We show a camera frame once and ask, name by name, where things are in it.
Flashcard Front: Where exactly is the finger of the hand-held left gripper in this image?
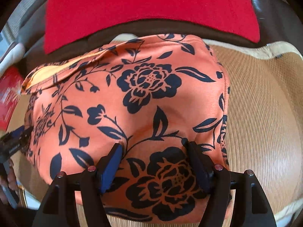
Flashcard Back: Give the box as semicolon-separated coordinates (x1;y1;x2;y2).
0;136;27;159
0;125;34;145

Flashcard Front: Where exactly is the orange black floral garment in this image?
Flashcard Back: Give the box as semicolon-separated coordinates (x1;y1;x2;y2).
21;33;231;224

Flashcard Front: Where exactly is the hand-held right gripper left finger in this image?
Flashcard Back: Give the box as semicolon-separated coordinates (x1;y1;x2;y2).
33;143;123;227

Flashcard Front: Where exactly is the red blanket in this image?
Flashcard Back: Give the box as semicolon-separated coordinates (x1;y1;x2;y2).
44;0;260;55

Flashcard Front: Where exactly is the person's left hand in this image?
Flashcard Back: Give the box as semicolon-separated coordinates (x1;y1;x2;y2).
0;159;20;206

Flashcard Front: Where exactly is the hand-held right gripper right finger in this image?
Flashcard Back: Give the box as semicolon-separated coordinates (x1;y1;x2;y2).
187;141;276;227

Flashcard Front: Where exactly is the woven bamboo sofa mat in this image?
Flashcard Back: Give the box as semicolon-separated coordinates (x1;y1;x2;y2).
7;32;303;227

